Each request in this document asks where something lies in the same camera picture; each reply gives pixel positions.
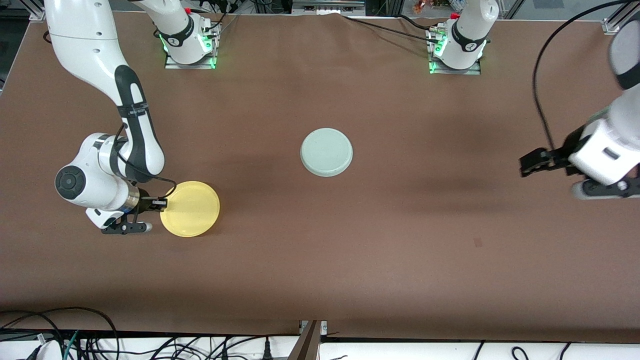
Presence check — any yellow round plate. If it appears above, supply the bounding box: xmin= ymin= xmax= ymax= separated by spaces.
xmin=160 ymin=180 xmax=221 ymax=238

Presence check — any pale green round plate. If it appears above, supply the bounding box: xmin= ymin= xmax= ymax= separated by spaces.
xmin=300 ymin=128 xmax=354 ymax=178

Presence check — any brown table cover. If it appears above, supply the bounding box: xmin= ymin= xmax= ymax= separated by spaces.
xmin=0 ymin=10 xmax=640 ymax=344

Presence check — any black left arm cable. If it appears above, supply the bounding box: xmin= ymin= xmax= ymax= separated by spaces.
xmin=531 ymin=0 xmax=633 ymax=153

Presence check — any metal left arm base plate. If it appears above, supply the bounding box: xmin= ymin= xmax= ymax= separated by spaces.
xmin=429 ymin=27 xmax=482 ymax=76

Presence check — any black looped cable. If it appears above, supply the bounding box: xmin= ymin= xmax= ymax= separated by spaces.
xmin=0 ymin=306 xmax=120 ymax=360

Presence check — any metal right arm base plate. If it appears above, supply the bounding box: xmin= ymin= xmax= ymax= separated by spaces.
xmin=164 ymin=22 xmax=217 ymax=70

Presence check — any green cable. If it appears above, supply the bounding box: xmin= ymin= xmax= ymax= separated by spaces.
xmin=62 ymin=330 xmax=81 ymax=360

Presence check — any long black power cable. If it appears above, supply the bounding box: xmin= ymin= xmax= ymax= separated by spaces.
xmin=342 ymin=14 xmax=441 ymax=43

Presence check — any aluminium frame post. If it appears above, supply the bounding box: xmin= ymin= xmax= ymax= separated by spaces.
xmin=287 ymin=320 xmax=325 ymax=360

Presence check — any grey network switch box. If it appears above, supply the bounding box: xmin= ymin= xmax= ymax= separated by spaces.
xmin=291 ymin=0 xmax=366 ymax=15

